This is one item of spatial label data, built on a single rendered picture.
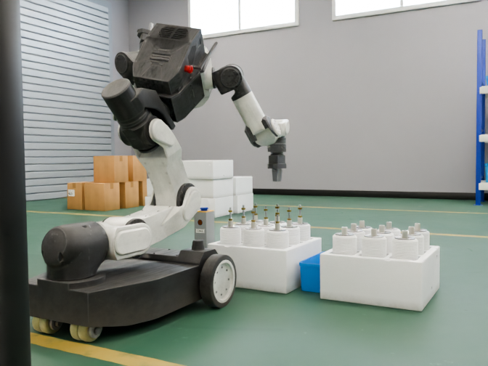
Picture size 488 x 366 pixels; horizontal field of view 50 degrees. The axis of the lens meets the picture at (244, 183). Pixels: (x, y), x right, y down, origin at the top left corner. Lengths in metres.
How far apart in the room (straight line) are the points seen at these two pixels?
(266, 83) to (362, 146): 1.74
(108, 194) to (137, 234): 4.06
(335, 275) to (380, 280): 0.18
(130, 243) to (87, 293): 0.28
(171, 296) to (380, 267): 0.78
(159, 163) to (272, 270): 0.64
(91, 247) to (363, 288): 1.01
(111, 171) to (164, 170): 3.94
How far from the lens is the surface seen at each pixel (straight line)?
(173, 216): 2.07
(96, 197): 5.96
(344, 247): 2.11
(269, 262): 2.22
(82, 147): 8.39
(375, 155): 7.38
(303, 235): 2.44
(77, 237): 1.72
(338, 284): 2.12
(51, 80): 8.09
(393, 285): 2.05
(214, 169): 4.95
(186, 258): 2.01
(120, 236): 1.81
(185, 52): 2.08
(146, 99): 1.97
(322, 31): 7.79
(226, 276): 2.05
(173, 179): 2.11
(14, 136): 0.30
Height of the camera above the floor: 0.56
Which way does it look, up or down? 3 degrees down
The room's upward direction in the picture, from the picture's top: 1 degrees counter-clockwise
